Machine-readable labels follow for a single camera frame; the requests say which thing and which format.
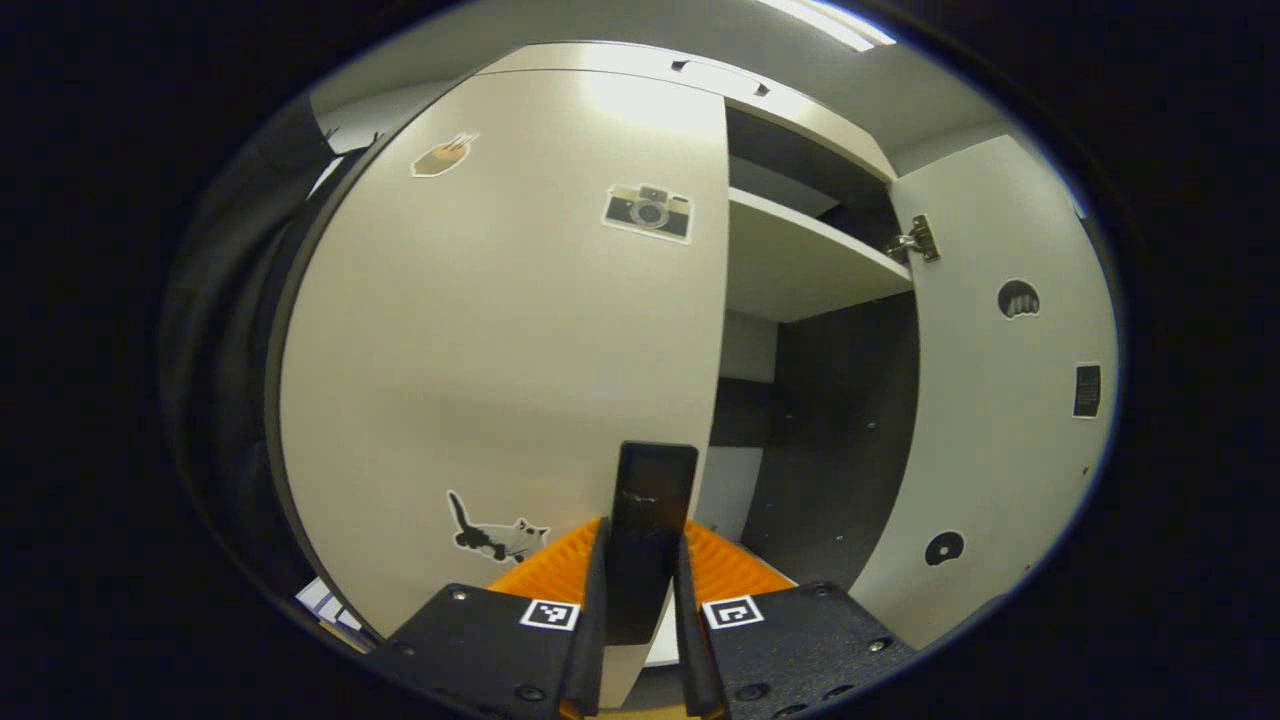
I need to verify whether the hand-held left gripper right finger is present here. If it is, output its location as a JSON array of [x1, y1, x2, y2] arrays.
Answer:
[[672, 520, 916, 720]]

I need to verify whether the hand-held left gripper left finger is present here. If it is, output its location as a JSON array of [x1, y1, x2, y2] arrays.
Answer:
[[375, 515, 611, 720]]

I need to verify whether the black door handle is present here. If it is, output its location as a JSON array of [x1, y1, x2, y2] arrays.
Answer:
[[605, 441, 699, 646]]

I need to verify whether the grey-framed double-door shoe cabinet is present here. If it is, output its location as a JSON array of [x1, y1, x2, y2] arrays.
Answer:
[[270, 40, 923, 701]]

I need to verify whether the beige headphone-sticker cabinet door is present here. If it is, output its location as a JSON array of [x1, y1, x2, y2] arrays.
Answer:
[[850, 135, 1119, 651]]

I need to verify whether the beige camera-sticker cabinet door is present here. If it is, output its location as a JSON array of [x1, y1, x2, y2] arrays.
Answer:
[[278, 68, 731, 701]]

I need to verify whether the white cabinet shelf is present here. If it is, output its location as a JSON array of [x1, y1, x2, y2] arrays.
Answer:
[[727, 187, 913, 323]]

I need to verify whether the metal door hinge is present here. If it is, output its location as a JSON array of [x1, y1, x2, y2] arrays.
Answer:
[[885, 214, 941, 265]]

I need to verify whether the white and blue box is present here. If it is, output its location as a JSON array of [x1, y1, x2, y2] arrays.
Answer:
[[295, 577, 364, 634]]

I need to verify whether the wide ceiling light panel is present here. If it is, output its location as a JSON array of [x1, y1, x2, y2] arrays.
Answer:
[[758, 0, 898, 53]]

